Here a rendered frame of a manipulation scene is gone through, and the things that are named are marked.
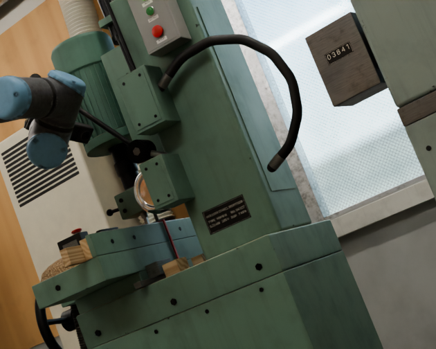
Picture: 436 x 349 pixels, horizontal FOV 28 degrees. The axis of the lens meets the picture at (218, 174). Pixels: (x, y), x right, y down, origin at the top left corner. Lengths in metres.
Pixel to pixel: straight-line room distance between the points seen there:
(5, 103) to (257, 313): 0.72
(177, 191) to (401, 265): 1.56
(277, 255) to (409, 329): 1.61
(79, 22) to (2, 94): 2.20
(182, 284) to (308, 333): 0.33
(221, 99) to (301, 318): 0.56
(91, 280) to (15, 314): 2.73
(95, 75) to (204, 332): 0.76
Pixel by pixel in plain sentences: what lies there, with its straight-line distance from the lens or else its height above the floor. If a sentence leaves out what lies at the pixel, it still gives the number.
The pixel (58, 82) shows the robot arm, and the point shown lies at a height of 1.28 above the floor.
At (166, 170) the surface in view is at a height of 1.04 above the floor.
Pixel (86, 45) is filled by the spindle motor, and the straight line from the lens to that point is 2.37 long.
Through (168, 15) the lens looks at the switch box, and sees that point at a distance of 2.13.
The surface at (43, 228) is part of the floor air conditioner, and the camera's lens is 4.09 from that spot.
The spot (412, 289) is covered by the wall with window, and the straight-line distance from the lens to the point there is 3.46.
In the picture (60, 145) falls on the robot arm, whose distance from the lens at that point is 1.99.
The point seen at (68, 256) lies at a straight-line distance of 2.00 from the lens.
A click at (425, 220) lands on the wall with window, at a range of 3.39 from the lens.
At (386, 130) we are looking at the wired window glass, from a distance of 3.49.
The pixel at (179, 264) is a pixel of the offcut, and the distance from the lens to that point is 2.10.
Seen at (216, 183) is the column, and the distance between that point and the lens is 2.11.
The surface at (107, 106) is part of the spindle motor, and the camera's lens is 2.32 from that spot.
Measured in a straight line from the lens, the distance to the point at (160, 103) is 2.10.
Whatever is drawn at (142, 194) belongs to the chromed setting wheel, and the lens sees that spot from 2.19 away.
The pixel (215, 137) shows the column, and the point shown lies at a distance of 2.11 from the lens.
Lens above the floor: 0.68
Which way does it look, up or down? 8 degrees up
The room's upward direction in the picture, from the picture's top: 22 degrees counter-clockwise
